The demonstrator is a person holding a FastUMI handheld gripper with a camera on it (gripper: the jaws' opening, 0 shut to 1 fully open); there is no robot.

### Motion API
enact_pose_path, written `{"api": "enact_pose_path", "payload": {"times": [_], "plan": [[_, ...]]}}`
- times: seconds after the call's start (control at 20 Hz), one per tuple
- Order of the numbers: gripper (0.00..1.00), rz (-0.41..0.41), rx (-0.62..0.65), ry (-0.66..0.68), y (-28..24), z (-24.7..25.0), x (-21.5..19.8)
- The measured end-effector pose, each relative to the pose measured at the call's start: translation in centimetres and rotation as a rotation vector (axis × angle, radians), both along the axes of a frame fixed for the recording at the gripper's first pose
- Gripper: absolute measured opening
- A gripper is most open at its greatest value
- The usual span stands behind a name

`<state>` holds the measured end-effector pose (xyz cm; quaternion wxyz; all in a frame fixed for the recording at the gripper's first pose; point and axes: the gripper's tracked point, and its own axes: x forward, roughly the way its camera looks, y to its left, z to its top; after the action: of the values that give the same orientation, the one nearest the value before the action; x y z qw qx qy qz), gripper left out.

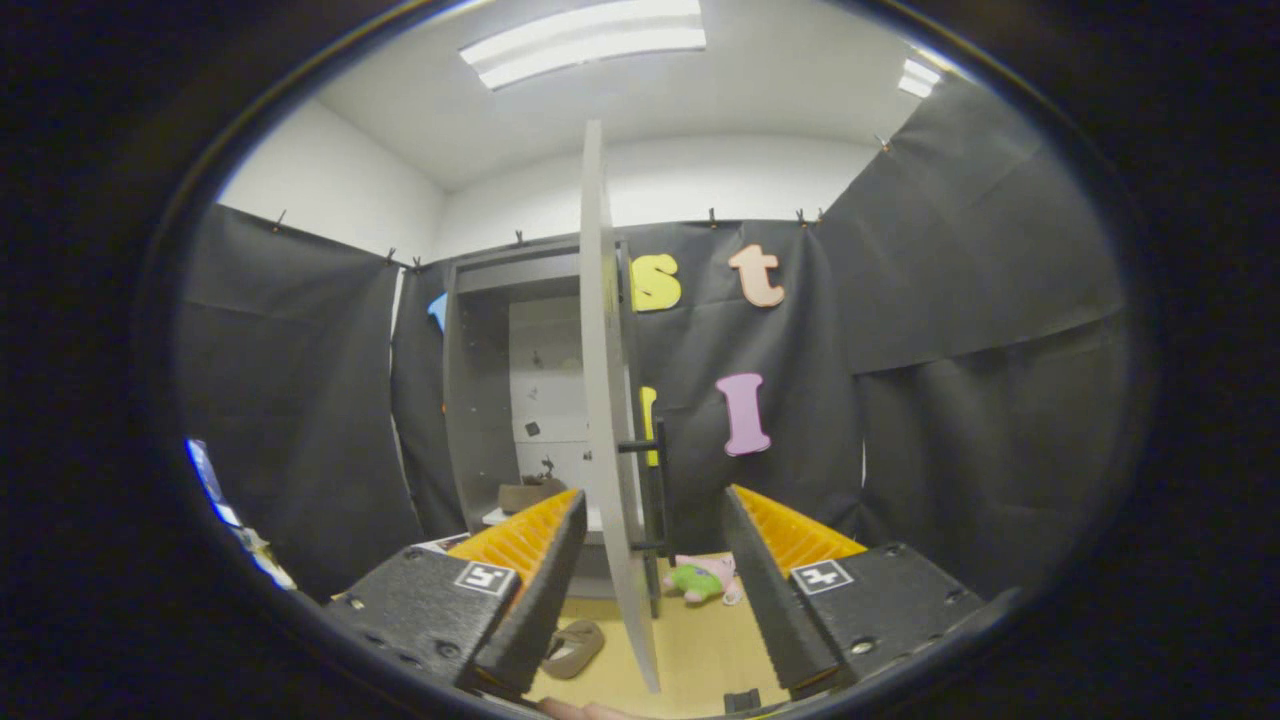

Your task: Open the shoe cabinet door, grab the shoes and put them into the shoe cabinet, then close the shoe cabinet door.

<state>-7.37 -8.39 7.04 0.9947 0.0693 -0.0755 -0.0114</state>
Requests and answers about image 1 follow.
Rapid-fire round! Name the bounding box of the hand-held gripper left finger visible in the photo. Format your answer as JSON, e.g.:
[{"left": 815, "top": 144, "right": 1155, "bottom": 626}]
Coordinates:
[{"left": 325, "top": 488, "right": 589, "bottom": 699}]

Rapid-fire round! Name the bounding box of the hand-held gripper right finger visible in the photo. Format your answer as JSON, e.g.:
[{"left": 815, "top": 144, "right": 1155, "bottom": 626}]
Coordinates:
[{"left": 720, "top": 485, "right": 986, "bottom": 701}]

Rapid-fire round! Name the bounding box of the brown fuzzy slipper shoe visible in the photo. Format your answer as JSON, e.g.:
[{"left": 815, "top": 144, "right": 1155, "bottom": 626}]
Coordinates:
[
  {"left": 540, "top": 619, "right": 607, "bottom": 681},
  {"left": 497, "top": 477, "right": 569, "bottom": 516}
]

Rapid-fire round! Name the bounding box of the grey shoe cabinet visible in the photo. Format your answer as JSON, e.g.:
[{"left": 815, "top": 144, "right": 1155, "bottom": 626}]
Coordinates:
[{"left": 440, "top": 235, "right": 641, "bottom": 601}]

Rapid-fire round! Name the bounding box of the beige shoe cabinet door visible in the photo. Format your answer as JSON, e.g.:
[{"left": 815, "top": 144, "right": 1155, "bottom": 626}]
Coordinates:
[{"left": 578, "top": 120, "right": 663, "bottom": 693}]

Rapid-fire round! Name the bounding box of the pink and green plush toy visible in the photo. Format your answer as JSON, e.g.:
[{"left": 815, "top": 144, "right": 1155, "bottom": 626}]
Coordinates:
[{"left": 661, "top": 553, "right": 744, "bottom": 607}]

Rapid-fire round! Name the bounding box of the black backdrop cloth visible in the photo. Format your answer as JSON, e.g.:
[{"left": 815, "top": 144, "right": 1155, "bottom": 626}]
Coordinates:
[{"left": 175, "top": 75, "right": 1131, "bottom": 603}]

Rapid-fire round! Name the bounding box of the small ceiling light panel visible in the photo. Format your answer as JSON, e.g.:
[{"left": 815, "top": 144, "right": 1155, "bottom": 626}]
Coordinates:
[{"left": 897, "top": 57, "right": 942, "bottom": 99}]

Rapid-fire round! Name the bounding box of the long ceiling light panel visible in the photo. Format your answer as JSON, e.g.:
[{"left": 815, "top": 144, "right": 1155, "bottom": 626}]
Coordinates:
[{"left": 459, "top": 0, "right": 707, "bottom": 92}]

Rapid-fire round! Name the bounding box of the black door handle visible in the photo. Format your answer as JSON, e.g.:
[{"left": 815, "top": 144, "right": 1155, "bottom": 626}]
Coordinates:
[{"left": 617, "top": 418, "right": 669, "bottom": 618}]

